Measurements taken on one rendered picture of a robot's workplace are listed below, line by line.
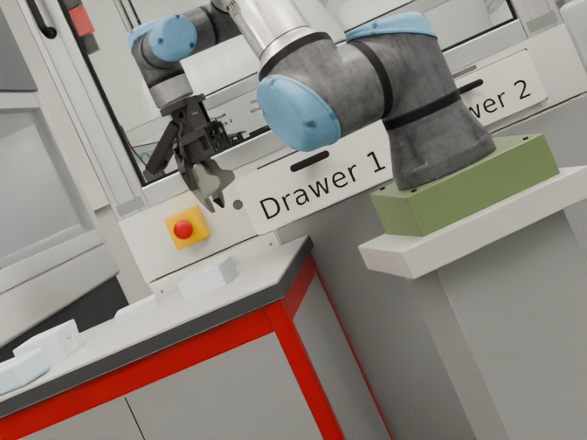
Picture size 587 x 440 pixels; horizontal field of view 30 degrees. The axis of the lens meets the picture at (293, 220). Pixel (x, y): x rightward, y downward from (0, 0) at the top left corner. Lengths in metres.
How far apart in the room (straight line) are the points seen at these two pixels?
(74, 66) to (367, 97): 1.04
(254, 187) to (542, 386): 0.70
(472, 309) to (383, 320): 0.86
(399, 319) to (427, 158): 0.87
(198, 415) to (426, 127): 0.62
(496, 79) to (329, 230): 0.46
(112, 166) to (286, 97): 0.98
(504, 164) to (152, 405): 0.70
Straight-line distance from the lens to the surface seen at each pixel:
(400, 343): 2.35
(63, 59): 2.40
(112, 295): 3.29
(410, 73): 1.51
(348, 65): 1.48
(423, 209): 1.48
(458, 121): 1.53
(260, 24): 1.52
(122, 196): 2.38
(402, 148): 1.54
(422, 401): 2.38
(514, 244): 1.51
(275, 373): 1.77
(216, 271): 2.00
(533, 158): 1.53
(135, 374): 1.81
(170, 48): 1.91
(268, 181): 1.97
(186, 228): 2.28
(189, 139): 2.02
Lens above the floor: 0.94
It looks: 4 degrees down
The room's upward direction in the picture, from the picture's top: 24 degrees counter-clockwise
